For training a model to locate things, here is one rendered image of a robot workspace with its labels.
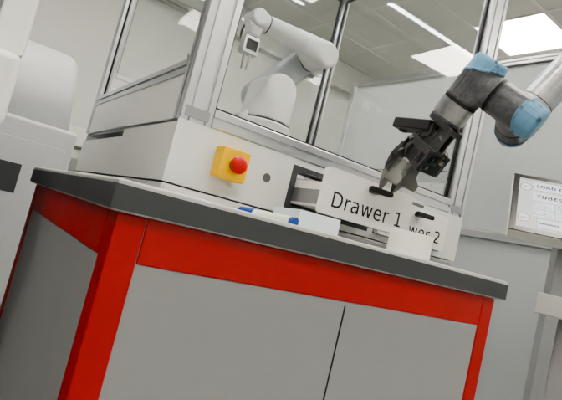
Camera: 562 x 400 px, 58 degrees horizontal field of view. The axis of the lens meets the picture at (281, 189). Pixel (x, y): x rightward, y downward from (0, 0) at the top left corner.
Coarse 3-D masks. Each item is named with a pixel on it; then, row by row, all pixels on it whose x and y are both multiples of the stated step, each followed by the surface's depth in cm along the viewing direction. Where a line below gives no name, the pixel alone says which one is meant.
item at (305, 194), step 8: (296, 184) 128; (304, 184) 125; (312, 184) 123; (320, 184) 120; (296, 192) 127; (304, 192) 124; (312, 192) 121; (296, 200) 126; (304, 200) 123; (312, 200) 121; (304, 208) 138; (312, 208) 130
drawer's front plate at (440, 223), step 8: (416, 208) 151; (440, 216) 156; (408, 224) 149; (416, 224) 151; (424, 224) 153; (432, 224) 155; (440, 224) 157; (376, 232) 143; (384, 232) 144; (416, 232) 151; (424, 232) 153; (432, 232) 155; (440, 232) 157; (440, 240) 157; (432, 248) 155; (440, 248) 157
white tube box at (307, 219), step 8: (280, 208) 96; (288, 208) 93; (296, 216) 89; (304, 216) 88; (312, 216) 89; (320, 216) 90; (304, 224) 88; (312, 224) 89; (320, 224) 90; (328, 224) 90; (336, 224) 91; (328, 232) 90; (336, 232) 91
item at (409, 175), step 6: (408, 162) 118; (408, 168) 117; (414, 168) 117; (402, 174) 119; (408, 174) 118; (414, 174) 117; (402, 180) 119; (408, 180) 118; (414, 180) 116; (396, 186) 119; (402, 186) 120; (408, 186) 118; (414, 186) 116
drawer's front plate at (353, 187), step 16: (336, 176) 117; (352, 176) 119; (320, 192) 116; (352, 192) 120; (368, 192) 122; (400, 192) 128; (320, 208) 115; (336, 208) 117; (384, 208) 126; (400, 208) 129; (368, 224) 123; (384, 224) 126; (400, 224) 129
